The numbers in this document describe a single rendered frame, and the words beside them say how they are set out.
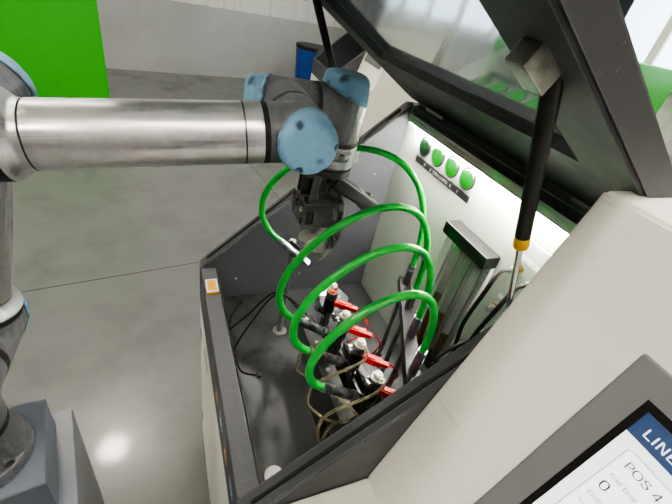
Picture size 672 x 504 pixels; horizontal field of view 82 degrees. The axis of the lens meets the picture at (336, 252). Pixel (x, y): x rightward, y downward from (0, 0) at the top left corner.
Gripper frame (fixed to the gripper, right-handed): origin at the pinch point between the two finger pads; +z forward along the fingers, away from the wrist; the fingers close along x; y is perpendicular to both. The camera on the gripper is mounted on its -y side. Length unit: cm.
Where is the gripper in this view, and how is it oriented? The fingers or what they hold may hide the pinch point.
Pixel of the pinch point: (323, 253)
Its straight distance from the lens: 80.6
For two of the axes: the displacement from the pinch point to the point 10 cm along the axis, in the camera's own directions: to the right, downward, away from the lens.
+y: -9.2, 0.6, -4.0
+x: 3.5, 5.9, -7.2
